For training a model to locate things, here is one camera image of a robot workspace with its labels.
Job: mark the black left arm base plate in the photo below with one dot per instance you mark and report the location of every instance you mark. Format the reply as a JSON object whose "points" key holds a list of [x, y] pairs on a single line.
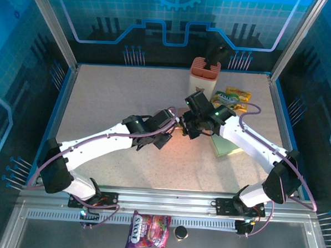
{"points": [[111, 200]]}

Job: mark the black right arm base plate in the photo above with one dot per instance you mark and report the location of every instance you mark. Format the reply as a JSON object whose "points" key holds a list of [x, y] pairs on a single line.
{"points": [[225, 206]]}

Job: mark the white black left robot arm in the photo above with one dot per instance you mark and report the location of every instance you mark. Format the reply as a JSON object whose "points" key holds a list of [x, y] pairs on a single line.
{"points": [[97, 145]]}

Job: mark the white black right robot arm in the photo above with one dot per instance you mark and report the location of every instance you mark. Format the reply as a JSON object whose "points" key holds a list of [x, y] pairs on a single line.
{"points": [[250, 142]]}

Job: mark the aluminium frame post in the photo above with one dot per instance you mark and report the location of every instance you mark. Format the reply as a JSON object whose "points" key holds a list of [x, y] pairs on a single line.
{"points": [[54, 26], [295, 39]]}

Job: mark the purple Fox's berries candy bag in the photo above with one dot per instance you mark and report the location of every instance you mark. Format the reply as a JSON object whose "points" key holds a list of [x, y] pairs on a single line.
{"points": [[148, 231]]}

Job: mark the cream knife block pink top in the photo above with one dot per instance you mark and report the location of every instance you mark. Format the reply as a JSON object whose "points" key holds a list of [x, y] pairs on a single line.
{"points": [[201, 81]]}

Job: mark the yellow candy bag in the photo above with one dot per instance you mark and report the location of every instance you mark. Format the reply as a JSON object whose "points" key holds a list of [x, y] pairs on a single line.
{"points": [[243, 99]]}

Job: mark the black round cap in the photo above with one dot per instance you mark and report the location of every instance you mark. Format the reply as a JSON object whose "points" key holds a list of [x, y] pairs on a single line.
{"points": [[181, 233]]}

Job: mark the green paper box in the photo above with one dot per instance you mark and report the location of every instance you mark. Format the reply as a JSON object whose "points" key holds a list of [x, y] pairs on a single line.
{"points": [[225, 148]]}

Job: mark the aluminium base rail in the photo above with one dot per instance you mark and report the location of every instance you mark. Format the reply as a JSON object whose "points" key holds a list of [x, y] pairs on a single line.
{"points": [[164, 200]]}

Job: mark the green Fox's candy bag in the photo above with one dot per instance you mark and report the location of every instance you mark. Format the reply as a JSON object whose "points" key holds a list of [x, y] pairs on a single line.
{"points": [[222, 97]]}

